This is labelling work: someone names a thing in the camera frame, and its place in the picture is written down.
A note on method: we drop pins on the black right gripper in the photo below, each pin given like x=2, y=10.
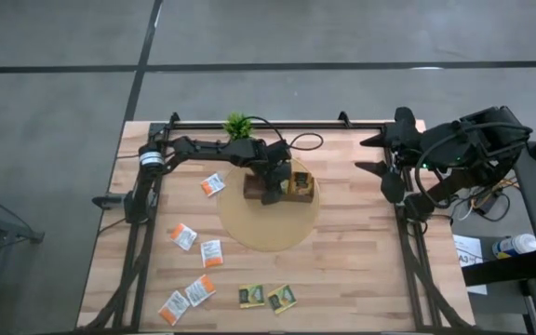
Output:
x=405, y=137

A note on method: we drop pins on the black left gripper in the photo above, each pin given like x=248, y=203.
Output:
x=275, y=174

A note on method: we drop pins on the brown wooden tea organizer box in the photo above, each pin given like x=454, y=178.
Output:
x=251, y=186

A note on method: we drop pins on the yellow green tea packet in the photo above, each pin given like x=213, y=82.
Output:
x=301, y=183

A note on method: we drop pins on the white orange Tazo tea packet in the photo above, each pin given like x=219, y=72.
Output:
x=213, y=184
x=200, y=290
x=212, y=253
x=174, y=307
x=184, y=236

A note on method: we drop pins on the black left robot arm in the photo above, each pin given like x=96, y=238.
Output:
x=212, y=150

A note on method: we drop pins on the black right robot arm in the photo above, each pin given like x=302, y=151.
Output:
x=473, y=139

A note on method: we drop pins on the round woven straw placemat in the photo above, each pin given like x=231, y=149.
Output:
x=268, y=228

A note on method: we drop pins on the small green potted plant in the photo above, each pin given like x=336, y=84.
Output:
x=238, y=125

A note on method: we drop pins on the white paper sheet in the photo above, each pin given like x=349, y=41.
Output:
x=470, y=246

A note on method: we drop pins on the white bottle blue yellow label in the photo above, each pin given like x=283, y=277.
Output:
x=521, y=243

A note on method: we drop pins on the grey metal stand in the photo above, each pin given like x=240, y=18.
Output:
x=26, y=235

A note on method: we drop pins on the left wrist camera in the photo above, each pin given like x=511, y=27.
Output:
x=281, y=151

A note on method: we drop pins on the black aluminium table frame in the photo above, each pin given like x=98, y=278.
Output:
x=333, y=125

